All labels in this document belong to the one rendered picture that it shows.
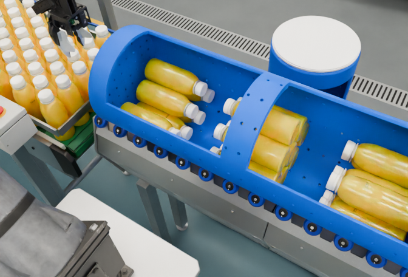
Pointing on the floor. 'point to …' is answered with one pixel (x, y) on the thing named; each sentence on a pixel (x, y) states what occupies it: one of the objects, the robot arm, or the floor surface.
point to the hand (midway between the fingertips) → (73, 47)
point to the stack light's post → (104, 2)
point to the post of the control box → (36, 176)
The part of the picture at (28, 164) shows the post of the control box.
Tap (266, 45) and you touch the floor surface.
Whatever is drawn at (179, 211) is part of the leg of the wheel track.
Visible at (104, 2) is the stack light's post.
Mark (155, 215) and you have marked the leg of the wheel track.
